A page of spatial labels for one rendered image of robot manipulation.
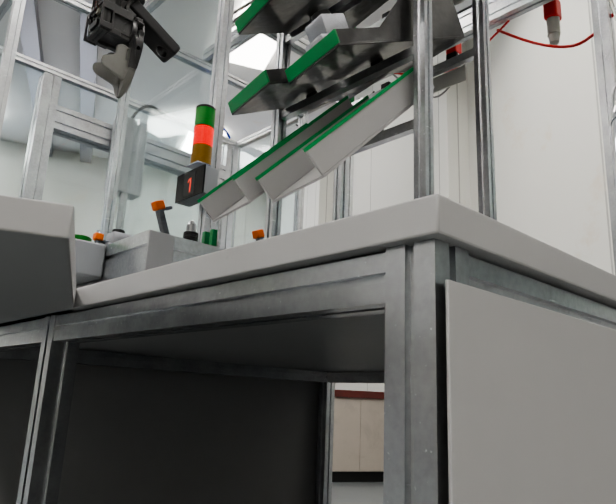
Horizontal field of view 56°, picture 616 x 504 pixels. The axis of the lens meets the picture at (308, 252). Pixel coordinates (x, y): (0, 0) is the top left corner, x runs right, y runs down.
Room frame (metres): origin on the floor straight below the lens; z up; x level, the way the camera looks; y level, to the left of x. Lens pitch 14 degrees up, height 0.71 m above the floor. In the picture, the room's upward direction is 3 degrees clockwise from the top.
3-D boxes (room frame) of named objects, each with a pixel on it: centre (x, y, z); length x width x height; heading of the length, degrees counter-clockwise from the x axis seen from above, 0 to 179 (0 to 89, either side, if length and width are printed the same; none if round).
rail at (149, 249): (1.21, 0.53, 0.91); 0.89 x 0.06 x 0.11; 43
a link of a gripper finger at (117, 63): (0.91, 0.35, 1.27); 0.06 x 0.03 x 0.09; 133
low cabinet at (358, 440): (6.29, 0.31, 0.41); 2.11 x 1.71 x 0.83; 110
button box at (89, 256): (1.03, 0.45, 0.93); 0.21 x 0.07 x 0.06; 43
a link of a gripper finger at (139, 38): (0.92, 0.33, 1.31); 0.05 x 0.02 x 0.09; 43
